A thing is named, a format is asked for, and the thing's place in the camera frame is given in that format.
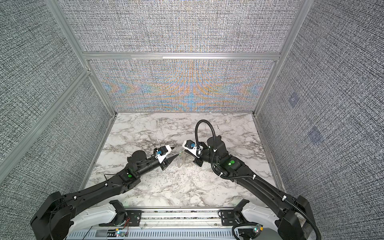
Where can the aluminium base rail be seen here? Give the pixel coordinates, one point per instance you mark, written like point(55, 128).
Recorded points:
point(185, 224)

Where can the aluminium left wall bar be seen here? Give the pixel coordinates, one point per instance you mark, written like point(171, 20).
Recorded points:
point(15, 155)

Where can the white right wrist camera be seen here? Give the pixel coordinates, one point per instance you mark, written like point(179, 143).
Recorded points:
point(189, 144)

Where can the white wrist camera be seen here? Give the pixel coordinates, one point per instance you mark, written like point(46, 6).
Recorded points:
point(162, 152)
point(189, 144)

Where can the aluminium horizontal back bar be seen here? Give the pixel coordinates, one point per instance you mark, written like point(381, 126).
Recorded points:
point(181, 56)

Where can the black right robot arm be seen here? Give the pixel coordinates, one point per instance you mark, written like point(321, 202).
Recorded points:
point(295, 218)

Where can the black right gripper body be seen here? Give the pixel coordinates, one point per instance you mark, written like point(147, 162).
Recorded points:
point(206, 156)

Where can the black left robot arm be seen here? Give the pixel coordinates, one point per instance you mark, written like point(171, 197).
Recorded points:
point(56, 216)

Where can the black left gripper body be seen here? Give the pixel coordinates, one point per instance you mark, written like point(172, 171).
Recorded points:
point(164, 165)

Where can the aluminium corner post right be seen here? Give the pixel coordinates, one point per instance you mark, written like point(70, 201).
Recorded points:
point(288, 43)

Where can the aluminium corner post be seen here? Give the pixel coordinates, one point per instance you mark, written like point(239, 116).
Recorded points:
point(288, 43)
point(58, 14)

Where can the aluminium corner post left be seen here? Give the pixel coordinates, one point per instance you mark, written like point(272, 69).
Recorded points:
point(58, 14)

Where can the silver keyring with rings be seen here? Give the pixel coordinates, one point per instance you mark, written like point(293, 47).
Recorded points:
point(180, 160)

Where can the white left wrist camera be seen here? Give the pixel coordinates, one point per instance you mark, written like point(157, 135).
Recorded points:
point(162, 152)

